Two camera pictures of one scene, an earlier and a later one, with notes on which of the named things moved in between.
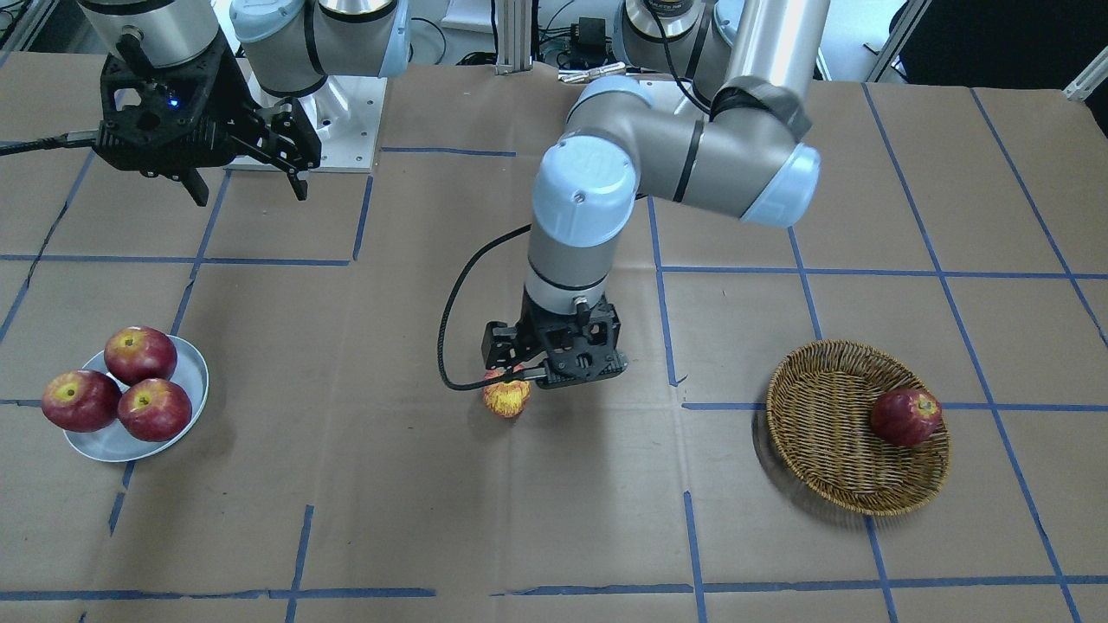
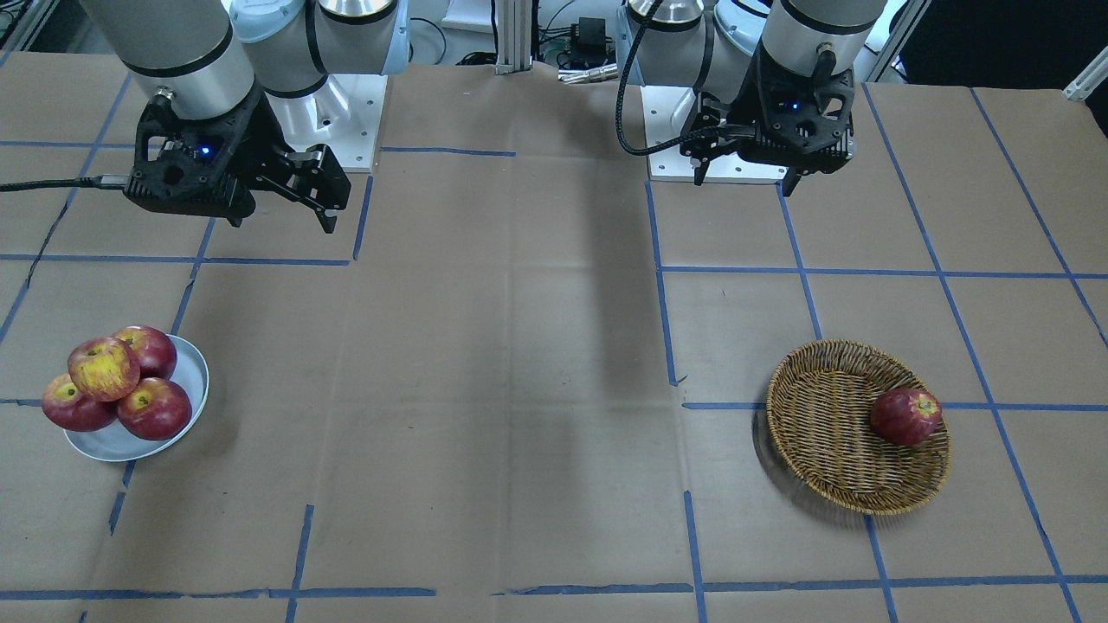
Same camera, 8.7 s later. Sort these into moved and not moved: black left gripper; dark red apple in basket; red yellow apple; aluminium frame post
Moved: red yellow apple; black left gripper
Not moved: dark red apple in basket; aluminium frame post
